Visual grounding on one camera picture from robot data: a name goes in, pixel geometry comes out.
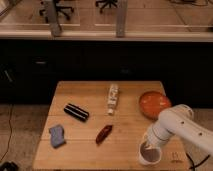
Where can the dark red pepper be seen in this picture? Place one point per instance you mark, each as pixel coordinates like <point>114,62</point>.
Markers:
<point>103,134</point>

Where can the white tube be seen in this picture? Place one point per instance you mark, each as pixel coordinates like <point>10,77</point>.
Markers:
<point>112,98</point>

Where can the grey metal post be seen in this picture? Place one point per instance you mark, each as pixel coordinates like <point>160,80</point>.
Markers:
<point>52,18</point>
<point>121,18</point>

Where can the white ceramic cup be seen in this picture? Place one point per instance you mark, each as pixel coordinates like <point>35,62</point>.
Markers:
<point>149,155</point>

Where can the black office chair left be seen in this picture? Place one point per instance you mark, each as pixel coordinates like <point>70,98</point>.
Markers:
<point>58,9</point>

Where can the black office chair right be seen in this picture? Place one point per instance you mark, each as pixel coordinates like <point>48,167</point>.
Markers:
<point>110,3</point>

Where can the orange bowl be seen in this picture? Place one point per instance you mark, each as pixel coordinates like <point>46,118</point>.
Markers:
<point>151,103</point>

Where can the blue sponge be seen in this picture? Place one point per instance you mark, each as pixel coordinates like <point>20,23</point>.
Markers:
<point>57,136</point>

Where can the black office chair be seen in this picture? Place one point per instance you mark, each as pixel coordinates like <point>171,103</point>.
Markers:
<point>110,3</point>
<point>58,9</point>

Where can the grey metal post left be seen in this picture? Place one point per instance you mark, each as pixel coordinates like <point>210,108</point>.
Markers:
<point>52,18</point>

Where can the black object on floor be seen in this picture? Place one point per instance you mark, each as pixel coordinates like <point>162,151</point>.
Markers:
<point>9,166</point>

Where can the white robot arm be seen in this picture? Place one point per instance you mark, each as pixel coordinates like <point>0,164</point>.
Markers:
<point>178,120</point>

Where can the grey metal post right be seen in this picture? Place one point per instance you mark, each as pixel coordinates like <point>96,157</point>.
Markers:
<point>121,18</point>

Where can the black striped case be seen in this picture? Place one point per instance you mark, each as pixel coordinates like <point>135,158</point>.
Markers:
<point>76,112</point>

